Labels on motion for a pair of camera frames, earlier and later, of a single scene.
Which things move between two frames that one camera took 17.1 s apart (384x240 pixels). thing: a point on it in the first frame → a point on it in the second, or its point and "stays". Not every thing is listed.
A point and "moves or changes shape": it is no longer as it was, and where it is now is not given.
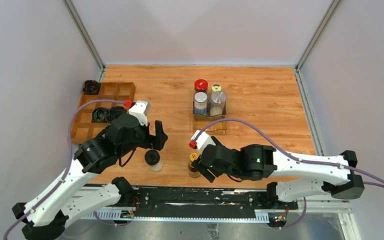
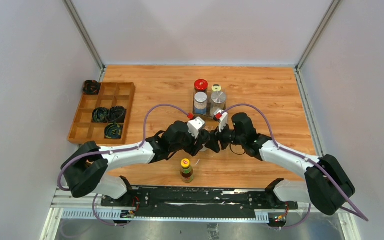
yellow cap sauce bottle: x=193 y=172 moves or changes shape
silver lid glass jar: x=218 y=106 stays
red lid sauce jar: x=200 y=85 stays
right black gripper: x=203 y=170 → x=213 y=144
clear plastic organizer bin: x=200 y=122 moves or changes shape
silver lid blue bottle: x=200 y=103 stays
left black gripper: x=156 y=141 → x=194 y=148
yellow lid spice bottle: x=216 y=87 stays
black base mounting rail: x=221 y=202 stays
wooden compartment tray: x=84 y=128 stays
